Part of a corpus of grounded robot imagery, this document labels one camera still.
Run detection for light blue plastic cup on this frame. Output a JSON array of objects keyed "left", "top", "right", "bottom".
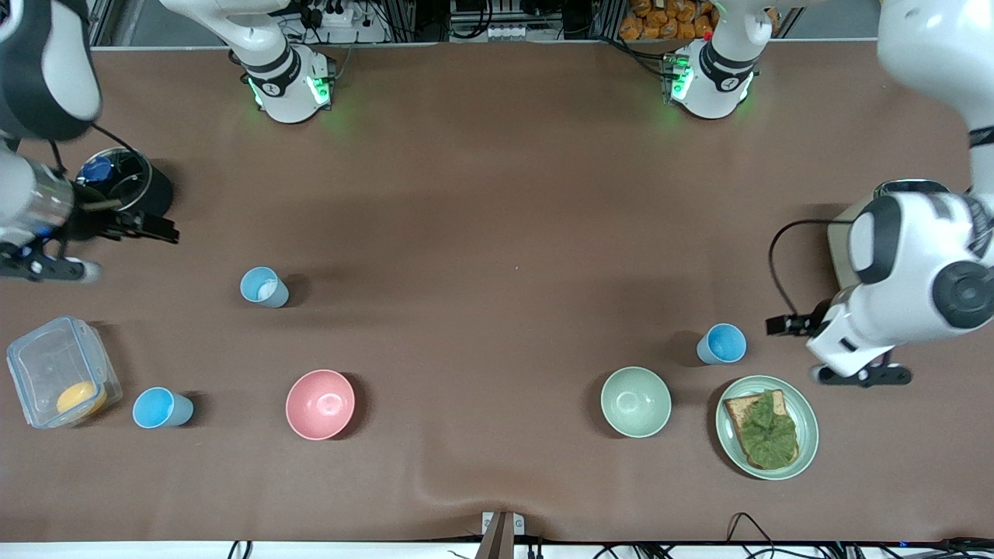
[
  {"left": 240, "top": 266, "right": 290, "bottom": 309},
  {"left": 696, "top": 323, "right": 748, "bottom": 366},
  {"left": 132, "top": 387, "right": 195, "bottom": 429}
]

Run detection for black utensil holder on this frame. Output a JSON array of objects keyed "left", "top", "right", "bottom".
[{"left": 75, "top": 147, "right": 175, "bottom": 218}]

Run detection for pale green round plate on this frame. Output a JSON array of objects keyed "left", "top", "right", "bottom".
[{"left": 715, "top": 375, "right": 819, "bottom": 481}]

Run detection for beige and chrome toaster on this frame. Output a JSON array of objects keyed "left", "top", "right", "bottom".
[{"left": 826, "top": 179, "right": 971, "bottom": 294}]

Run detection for brown bread slice under lettuce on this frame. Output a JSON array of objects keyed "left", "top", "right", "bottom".
[{"left": 724, "top": 389, "right": 801, "bottom": 470}]

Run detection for green lettuce leaf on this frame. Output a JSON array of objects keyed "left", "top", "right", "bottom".
[{"left": 736, "top": 391, "right": 799, "bottom": 469}]

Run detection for clear plastic food container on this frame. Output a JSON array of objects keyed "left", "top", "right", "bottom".
[{"left": 6, "top": 315, "right": 123, "bottom": 429}]

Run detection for pale green bowl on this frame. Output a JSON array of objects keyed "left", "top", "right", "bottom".
[{"left": 600, "top": 366, "right": 673, "bottom": 439}]

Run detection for yellow round food piece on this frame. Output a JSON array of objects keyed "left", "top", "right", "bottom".
[{"left": 56, "top": 380, "right": 108, "bottom": 416}]

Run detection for pink bowl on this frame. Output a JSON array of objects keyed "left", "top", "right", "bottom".
[{"left": 285, "top": 369, "right": 356, "bottom": 441}]

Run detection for white power strip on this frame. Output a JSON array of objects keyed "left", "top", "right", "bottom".
[{"left": 309, "top": 0, "right": 366, "bottom": 28}]

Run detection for brown table mat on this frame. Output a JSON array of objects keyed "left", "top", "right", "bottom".
[{"left": 0, "top": 39, "right": 994, "bottom": 544}]

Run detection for orange snack packets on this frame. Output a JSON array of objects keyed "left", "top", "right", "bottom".
[{"left": 619, "top": 0, "right": 719, "bottom": 41}]

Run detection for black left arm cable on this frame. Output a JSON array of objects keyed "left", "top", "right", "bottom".
[{"left": 769, "top": 218, "right": 855, "bottom": 315}]

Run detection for black looped cable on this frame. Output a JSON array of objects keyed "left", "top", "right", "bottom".
[{"left": 726, "top": 512, "right": 777, "bottom": 559}]

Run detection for metal mounting bracket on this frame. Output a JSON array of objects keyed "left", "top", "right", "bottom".
[{"left": 481, "top": 511, "right": 526, "bottom": 559}]

